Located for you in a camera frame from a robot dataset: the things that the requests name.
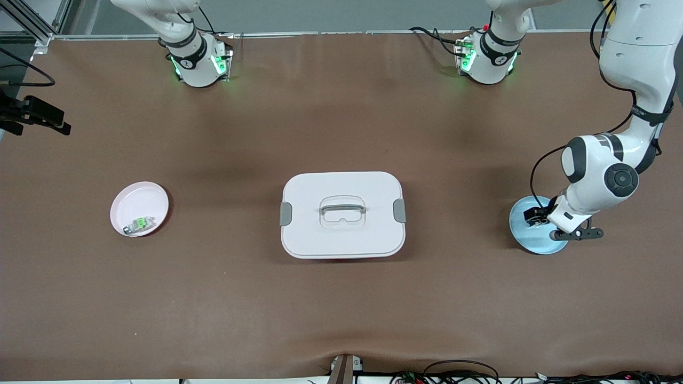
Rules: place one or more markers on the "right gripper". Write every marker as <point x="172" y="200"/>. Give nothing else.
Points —
<point x="33" y="111"/>

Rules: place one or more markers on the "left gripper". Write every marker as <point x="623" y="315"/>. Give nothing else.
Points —
<point x="540" y="214"/>

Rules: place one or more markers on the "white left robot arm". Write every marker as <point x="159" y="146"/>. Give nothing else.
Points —
<point x="635" y="48"/>

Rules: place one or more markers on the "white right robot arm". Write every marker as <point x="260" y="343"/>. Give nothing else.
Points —
<point x="197" y="64"/>

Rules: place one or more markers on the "light blue round plate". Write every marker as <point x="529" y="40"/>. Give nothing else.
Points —
<point x="533" y="242"/>

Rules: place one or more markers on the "pink round plate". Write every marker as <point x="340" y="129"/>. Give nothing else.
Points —
<point x="136" y="202"/>

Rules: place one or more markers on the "grey box latch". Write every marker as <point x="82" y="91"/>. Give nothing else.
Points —
<point x="286" y="214"/>
<point x="399" y="210"/>

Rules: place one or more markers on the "white lidded storage box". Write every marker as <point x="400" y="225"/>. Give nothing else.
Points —
<point x="341" y="240"/>

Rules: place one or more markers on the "brown table mat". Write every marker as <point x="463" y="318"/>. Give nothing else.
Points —
<point x="213" y="298"/>

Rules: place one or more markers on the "aluminium frame post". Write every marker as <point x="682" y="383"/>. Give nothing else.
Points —
<point x="45" y="37"/>

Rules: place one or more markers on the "green switch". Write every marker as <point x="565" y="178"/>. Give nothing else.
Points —
<point x="140" y="224"/>

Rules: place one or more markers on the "metal table edge bracket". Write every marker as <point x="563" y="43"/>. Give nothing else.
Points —
<point x="344" y="370"/>

